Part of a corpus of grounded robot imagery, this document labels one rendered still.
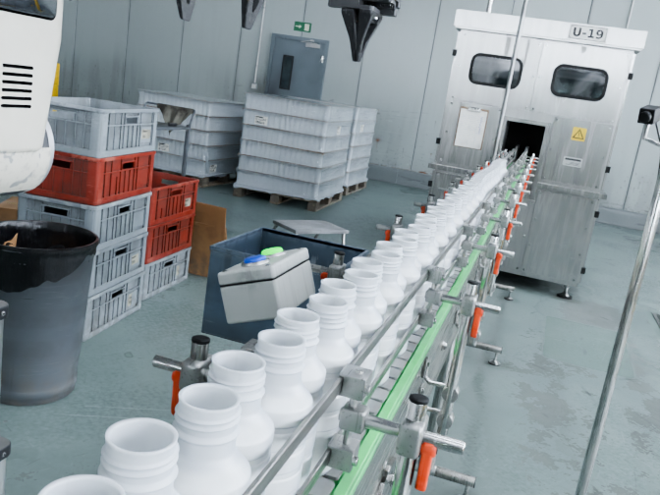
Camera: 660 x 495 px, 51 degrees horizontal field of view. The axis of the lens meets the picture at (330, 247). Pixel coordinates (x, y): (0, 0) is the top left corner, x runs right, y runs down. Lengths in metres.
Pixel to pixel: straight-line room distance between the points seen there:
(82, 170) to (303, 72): 8.75
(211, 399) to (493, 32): 5.41
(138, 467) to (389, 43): 11.26
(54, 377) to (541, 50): 4.25
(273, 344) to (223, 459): 0.14
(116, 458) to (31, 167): 0.82
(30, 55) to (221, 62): 11.42
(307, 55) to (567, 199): 7.00
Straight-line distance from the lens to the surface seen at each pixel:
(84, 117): 3.31
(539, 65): 5.70
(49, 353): 2.85
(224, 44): 12.50
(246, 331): 1.66
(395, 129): 11.45
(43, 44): 1.13
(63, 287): 2.75
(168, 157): 8.48
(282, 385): 0.51
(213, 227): 4.55
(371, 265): 0.77
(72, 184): 3.39
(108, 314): 3.69
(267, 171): 7.81
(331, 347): 0.62
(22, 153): 1.12
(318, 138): 7.60
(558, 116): 5.70
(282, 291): 0.89
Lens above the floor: 1.35
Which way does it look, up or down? 13 degrees down
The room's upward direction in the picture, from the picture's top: 9 degrees clockwise
